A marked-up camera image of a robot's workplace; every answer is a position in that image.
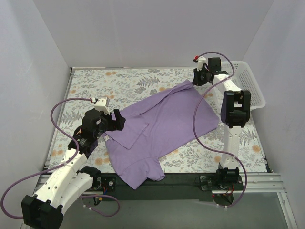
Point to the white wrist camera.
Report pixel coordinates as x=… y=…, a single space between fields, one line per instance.
x=201 y=62
x=101 y=104

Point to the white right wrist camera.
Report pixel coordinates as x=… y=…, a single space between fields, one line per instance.
x=201 y=62

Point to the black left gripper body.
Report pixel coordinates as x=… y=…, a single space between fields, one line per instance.
x=114 y=121

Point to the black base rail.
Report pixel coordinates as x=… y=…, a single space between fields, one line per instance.
x=175 y=186

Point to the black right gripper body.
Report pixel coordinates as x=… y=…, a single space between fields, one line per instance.
x=198 y=78

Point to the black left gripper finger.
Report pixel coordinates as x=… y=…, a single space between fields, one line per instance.
x=117 y=114
x=118 y=125

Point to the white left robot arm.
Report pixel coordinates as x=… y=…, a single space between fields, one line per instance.
x=45 y=209

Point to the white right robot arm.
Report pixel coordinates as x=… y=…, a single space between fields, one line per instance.
x=234 y=114

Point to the floral table mat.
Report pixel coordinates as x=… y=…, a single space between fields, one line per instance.
x=124 y=87

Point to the white plastic basket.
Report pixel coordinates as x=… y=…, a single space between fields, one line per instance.
x=245 y=80

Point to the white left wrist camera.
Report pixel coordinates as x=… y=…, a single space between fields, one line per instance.
x=101 y=104

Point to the purple t shirt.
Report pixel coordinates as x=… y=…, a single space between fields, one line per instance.
x=154 y=127

